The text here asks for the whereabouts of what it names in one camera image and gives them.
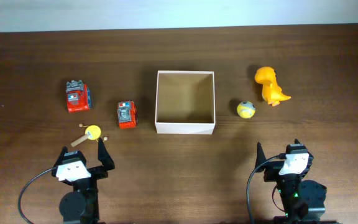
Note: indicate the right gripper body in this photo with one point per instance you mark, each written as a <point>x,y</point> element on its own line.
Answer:
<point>274,167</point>

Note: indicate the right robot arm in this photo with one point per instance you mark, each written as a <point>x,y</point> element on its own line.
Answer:
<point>302,200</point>

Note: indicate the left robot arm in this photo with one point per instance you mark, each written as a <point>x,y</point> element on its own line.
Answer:
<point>81,205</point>

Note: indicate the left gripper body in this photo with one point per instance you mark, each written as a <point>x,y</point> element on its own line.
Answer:
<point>89,181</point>

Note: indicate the red toy fire truck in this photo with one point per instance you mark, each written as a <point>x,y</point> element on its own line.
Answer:
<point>78,96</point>

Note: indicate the white cardboard box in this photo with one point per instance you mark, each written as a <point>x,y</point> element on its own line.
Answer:
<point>185,102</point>

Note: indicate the small red toy car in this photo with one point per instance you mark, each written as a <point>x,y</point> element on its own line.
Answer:
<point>127,114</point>

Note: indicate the yellow grey ball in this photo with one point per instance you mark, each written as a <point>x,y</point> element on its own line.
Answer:
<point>246,109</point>

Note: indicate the yellow wooden rattle drum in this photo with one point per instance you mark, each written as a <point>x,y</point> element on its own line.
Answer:
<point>92,132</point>

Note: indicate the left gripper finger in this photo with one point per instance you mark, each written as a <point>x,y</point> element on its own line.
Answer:
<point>104,157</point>
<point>62,155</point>

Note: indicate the orange toy dinosaur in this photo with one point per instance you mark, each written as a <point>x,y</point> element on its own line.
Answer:
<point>271,91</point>

